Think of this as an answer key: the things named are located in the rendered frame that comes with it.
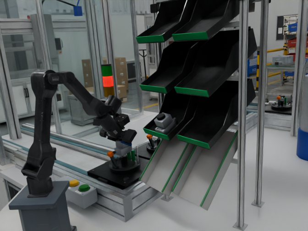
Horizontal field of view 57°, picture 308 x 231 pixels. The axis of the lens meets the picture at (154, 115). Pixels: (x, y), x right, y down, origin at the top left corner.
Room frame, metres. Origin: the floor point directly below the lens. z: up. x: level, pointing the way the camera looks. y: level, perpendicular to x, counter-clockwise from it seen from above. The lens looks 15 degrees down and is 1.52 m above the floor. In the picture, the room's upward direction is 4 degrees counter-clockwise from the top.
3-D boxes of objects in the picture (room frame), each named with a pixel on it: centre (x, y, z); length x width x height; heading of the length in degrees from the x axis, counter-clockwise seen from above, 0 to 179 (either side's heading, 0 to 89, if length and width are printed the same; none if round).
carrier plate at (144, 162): (1.18, 0.15, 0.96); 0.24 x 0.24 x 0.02; 49
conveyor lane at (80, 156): (1.39, 0.36, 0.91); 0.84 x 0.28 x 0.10; 49
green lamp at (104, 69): (1.39, 0.21, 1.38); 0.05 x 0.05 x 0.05
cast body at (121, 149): (1.18, 0.14, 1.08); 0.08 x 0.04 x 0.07; 140
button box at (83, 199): (1.07, 0.35, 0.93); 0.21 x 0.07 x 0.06; 49
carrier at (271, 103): (2.01, -0.94, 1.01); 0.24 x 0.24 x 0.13; 49
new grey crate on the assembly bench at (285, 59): (6.07, -2.80, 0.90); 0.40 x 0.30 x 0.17; 134
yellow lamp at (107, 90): (1.39, 0.21, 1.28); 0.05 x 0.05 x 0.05
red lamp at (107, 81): (1.39, 0.21, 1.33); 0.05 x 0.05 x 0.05
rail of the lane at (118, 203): (1.24, 0.45, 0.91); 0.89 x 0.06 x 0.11; 49
